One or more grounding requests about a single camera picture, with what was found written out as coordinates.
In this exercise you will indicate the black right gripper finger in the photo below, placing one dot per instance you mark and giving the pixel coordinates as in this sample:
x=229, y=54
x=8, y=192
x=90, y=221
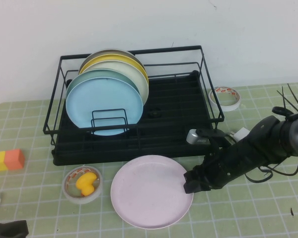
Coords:
x=195, y=176
x=197, y=187

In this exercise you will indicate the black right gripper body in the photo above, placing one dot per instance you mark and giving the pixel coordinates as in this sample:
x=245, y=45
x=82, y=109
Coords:
x=226, y=168

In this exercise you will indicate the pink round plate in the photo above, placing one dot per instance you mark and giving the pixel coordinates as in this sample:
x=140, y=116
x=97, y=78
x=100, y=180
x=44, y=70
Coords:
x=149, y=191

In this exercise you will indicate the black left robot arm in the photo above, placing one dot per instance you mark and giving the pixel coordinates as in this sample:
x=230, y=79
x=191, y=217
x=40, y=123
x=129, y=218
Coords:
x=10, y=229

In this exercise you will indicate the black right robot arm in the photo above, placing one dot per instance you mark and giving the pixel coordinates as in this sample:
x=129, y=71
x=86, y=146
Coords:
x=275, y=134

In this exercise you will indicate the pale green round plate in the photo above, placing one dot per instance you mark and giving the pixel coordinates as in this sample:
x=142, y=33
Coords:
x=139, y=79

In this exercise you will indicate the light blue round plate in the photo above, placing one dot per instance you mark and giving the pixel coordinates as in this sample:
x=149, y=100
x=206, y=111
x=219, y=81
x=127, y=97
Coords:
x=101, y=99

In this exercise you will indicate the teal green round plate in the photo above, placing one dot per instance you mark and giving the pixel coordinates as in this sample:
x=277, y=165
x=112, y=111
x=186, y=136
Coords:
x=98, y=73

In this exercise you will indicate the yellow round plate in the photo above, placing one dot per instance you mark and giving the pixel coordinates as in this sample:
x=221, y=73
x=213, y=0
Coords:
x=108, y=58

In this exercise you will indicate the grey beige round plate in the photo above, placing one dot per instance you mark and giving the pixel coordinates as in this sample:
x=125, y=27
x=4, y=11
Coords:
x=105, y=52

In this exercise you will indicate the white usb charger plug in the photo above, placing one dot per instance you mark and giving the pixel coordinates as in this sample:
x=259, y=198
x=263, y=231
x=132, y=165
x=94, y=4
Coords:
x=242, y=132

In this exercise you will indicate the green checked tablecloth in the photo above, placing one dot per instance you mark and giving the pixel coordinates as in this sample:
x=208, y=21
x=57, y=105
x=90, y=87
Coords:
x=238, y=210

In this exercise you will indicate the black plastic drip tray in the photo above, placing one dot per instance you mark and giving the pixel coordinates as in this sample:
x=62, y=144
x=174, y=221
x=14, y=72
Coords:
x=164, y=143

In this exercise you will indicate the white tape roll orange print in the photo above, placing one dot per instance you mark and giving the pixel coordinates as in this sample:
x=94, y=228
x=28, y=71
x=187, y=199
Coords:
x=84, y=200
x=225, y=107

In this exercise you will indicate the small dark debris piece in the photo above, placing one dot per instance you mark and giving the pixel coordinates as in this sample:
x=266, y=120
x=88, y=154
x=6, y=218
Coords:
x=292, y=212

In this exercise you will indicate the yellow rubber duck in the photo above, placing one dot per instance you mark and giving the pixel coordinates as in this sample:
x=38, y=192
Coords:
x=85, y=183

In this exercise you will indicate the orange cube block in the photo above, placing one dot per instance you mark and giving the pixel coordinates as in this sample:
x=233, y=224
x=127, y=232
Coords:
x=14, y=160

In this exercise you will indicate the black right camera mount bracket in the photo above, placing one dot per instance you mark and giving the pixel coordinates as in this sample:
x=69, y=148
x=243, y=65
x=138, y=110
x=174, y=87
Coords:
x=213, y=133

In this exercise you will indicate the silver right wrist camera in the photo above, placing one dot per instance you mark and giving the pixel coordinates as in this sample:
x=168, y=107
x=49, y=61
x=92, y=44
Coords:
x=195, y=138

